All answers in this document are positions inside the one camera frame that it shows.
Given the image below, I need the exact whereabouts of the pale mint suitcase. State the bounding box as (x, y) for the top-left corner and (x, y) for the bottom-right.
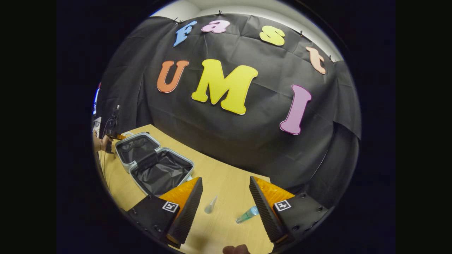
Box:
(114, 132), (195, 197)

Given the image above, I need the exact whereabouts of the coloured printed sign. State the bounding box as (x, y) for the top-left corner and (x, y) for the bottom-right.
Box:
(93, 83), (101, 115)

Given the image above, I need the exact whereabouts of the clear teal bottle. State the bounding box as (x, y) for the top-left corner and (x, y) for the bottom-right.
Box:
(236, 206), (260, 224)

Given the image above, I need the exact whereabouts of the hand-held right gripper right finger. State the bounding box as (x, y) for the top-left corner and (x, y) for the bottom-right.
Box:
(249, 176), (329, 244)

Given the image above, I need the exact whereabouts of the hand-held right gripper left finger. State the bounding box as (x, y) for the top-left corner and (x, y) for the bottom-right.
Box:
(127, 177), (204, 249)

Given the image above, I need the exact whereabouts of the white blue squeeze tube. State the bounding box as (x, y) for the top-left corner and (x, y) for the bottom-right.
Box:
(204, 195), (218, 214)

